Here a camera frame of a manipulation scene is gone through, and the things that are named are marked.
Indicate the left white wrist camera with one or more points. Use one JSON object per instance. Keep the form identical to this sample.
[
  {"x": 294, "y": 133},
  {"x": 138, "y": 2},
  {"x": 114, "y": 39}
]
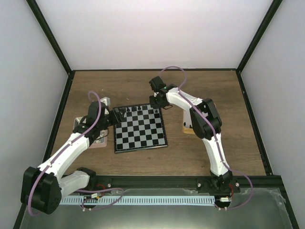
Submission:
[{"x": 106, "y": 101}]

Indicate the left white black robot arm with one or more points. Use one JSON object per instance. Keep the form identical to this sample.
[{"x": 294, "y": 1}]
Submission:
[{"x": 45, "y": 186}]

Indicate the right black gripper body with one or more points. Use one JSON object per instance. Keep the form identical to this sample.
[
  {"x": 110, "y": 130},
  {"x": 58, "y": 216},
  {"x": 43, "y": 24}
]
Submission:
[{"x": 157, "y": 103}]

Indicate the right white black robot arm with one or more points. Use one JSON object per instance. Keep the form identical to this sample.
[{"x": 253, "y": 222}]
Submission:
[{"x": 202, "y": 117}]

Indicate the black grey chessboard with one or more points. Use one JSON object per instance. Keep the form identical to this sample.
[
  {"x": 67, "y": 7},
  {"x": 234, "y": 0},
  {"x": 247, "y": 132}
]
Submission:
[{"x": 140, "y": 131}]

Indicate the pink tray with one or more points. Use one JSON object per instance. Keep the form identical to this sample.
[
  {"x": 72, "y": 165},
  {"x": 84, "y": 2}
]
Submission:
[{"x": 101, "y": 141}]

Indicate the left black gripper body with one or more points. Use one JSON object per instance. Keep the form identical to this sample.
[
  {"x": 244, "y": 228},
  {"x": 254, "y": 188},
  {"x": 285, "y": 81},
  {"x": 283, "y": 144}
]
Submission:
[{"x": 117, "y": 119}]

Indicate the yellow metal tin box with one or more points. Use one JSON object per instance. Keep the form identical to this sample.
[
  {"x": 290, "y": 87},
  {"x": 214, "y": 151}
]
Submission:
[{"x": 187, "y": 118}]

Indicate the light blue slotted cable duct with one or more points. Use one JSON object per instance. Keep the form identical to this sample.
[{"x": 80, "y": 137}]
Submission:
[{"x": 142, "y": 200}]

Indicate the black aluminium mounting rail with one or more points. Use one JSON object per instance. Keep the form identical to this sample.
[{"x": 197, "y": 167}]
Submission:
[{"x": 201, "y": 183}]

